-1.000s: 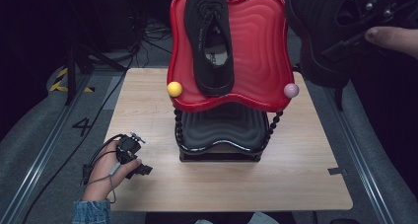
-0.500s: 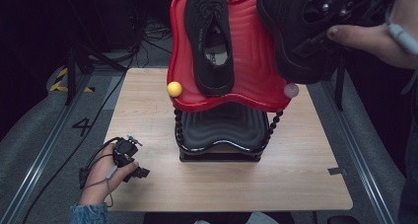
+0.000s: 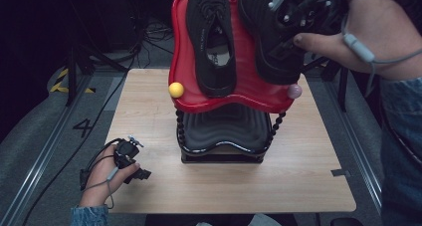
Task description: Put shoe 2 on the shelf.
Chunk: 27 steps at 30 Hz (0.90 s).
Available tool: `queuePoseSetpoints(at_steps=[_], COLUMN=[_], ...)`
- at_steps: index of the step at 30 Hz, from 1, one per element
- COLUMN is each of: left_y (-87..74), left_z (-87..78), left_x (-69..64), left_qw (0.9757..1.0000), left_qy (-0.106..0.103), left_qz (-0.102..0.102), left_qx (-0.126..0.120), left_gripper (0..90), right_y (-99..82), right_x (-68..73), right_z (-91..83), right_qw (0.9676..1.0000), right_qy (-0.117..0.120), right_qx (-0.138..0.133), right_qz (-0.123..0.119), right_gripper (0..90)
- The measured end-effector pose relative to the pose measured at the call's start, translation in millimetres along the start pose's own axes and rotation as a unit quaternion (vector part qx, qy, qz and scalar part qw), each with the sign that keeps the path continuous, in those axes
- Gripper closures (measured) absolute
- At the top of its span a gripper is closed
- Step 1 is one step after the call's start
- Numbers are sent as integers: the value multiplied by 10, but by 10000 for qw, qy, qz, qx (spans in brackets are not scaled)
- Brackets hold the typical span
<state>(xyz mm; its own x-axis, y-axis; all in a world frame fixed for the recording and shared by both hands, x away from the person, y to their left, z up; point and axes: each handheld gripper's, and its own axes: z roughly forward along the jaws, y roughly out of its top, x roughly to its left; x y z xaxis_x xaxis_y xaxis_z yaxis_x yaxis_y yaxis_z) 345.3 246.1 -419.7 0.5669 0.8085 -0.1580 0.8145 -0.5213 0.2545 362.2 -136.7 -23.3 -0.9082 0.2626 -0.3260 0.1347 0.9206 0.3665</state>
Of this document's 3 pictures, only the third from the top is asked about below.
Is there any black knit sneaker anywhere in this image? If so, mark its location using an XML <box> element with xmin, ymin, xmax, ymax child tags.
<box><xmin>238</xmin><ymin>0</ymin><xmax>309</xmax><ymax>87</ymax></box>
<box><xmin>185</xmin><ymin>0</ymin><xmax>239</xmax><ymax>99</ymax></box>

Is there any grey tape piece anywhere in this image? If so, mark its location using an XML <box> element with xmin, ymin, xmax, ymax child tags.
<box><xmin>330</xmin><ymin>168</ymin><xmax>351</xmax><ymax>178</ymax></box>

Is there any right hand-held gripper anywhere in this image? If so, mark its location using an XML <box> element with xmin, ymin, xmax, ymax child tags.
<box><xmin>268</xmin><ymin>0</ymin><xmax>353</xmax><ymax>39</ymax></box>

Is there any person's left hand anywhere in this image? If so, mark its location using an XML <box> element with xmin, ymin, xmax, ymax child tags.
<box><xmin>79</xmin><ymin>153</ymin><xmax>141</xmax><ymax>208</ymax></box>

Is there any thin grey cable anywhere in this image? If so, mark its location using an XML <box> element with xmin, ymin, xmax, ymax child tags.
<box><xmin>81</xmin><ymin>165</ymin><xmax>120</xmax><ymax>211</ymax></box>

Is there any black tripod stand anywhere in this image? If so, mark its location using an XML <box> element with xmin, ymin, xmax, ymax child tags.
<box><xmin>64</xmin><ymin>41</ymin><xmax>131</xmax><ymax>109</ymax></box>

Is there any bundle of black cables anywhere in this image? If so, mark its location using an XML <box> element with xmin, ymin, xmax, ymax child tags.
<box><xmin>134</xmin><ymin>16</ymin><xmax>175</xmax><ymax>70</ymax></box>

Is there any black metal stand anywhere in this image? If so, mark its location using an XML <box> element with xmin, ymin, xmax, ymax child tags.
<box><xmin>302</xmin><ymin>53</ymin><xmax>350</xmax><ymax>113</ymax></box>

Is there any metal floor rail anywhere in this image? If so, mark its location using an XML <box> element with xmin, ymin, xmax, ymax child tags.
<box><xmin>0</xmin><ymin>70</ymin><xmax>98</xmax><ymax>226</ymax></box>
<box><xmin>317</xmin><ymin>76</ymin><xmax>383</xmax><ymax>215</ymax></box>

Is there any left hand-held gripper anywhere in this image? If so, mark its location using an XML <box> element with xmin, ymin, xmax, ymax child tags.
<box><xmin>112</xmin><ymin>134</ymin><xmax>153</xmax><ymax>186</ymax></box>

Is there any yellow and black tape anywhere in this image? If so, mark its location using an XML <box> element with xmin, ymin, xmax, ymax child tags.
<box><xmin>49</xmin><ymin>68</ymin><xmax>98</xmax><ymax>95</ymax></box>

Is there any grey cable with plug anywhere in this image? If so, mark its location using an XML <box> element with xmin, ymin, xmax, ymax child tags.
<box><xmin>340</xmin><ymin>12</ymin><xmax>422</xmax><ymax>99</ymax></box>

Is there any red and black shoe rack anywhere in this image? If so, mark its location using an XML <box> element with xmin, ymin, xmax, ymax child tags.
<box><xmin>167</xmin><ymin>0</ymin><xmax>304</xmax><ymax>165</ymax></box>

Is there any person's right hand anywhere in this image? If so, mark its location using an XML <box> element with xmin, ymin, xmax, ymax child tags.
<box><xmin>293</xmin><ymin>0</ymin><xmax>422</xmax><ymax>82</ymax></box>

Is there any long black floor cable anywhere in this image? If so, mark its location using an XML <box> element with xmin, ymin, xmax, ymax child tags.
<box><xmin>20</xmin><ymin>51</ymin><xmax>139</xmax><ymax>226</ymax></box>

